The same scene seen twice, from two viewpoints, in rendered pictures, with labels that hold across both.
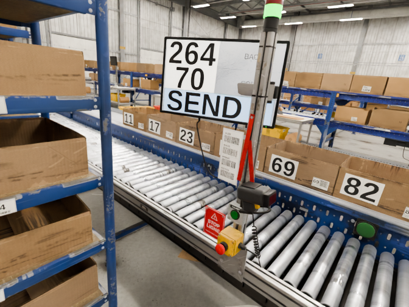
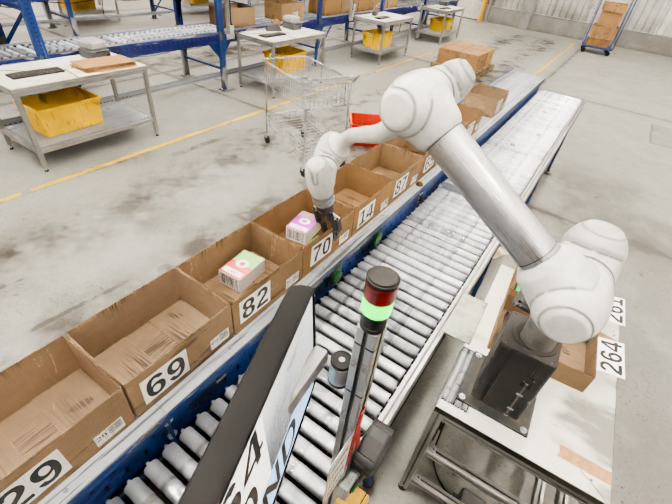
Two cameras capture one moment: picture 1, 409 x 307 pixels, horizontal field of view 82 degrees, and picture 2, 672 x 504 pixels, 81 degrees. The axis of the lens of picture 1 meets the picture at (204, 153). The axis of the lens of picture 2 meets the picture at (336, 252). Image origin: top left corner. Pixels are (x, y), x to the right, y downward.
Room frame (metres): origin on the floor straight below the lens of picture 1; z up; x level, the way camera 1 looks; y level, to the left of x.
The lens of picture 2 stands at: (0.93, 0.26, 2.05)
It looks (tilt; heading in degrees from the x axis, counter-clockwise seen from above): 39 degrees down; 261
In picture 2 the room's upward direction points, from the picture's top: 7 degrees clockwise
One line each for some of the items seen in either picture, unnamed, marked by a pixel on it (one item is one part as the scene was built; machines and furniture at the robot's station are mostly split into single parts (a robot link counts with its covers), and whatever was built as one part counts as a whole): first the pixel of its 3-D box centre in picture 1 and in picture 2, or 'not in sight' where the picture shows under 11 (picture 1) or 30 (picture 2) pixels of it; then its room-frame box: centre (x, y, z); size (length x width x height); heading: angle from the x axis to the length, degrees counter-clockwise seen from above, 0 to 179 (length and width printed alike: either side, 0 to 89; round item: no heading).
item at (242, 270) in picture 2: not in sight; (242, 270); (1.12, -0.98, 0.92); 0.16 x 0.11 x 0.07; 55
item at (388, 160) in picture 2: not in sight; (385, 172); (0.36, -1.83, 0.96); 0.39 x 0.29 x 0.17; 51
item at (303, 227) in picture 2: not in sight; (304, 227); (0.85, -1.30, 0.92); 0.16 x 0.11 x 0.07; 60
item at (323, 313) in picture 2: not in sight; (360, 335); (0.61, -0.80, 0.72); 0.52 x 0.05 x 0.05; 141
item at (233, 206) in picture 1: (237, 213); (349, 483); (0.76, -0.14, 0.95); 0.07 x 0.03 x 0.07; 51
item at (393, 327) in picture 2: not in sight; (375, 317); (0.53, -0.90, 0.72); 0.52 x 0.05 x 0.05; 141
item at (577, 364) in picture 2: not in sight; (542, 338); (-0.15, -0.71, 0.80); 0.38 x 0.28 x 0.10; 145
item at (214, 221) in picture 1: (220, 226); not in sight; (0.81, -0.09, 0.85); 0.16 x 0.01 x 0.13; 51
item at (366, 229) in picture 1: (365, 230); not in sight; (0.94, -0.77, 0.81); 0.07 x 0.01 x 0.07; 51
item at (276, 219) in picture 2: not in sight; (304, 229); (0.85, -1.22, 0.96); 0.39 x 0.29 x 0.17; 51
